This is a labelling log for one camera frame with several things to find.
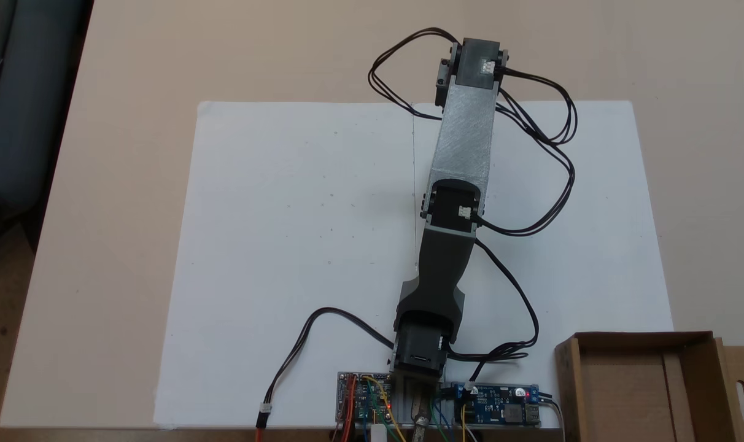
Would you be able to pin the brown cardboard box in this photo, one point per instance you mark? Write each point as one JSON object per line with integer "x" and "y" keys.
{"x": 623, "y": 393}

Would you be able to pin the blue power circuit board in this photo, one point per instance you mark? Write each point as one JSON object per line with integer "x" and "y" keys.
{"x": 501, "y": 408}

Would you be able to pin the white paper sheet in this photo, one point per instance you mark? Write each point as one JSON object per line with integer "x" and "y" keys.
{"x": 593, "y": 245}
{"x": 274, "y": 245}

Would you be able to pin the grey black Koch robot arm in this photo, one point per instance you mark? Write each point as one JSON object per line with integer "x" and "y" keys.
{"x": 464, "y": 141}

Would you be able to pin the motor controller circuit board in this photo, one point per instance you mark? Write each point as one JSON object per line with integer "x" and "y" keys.
{"x": 372, "y": 402}

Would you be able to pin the grey blue chair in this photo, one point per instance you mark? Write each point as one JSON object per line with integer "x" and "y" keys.
{"x": 16, "y": 123}

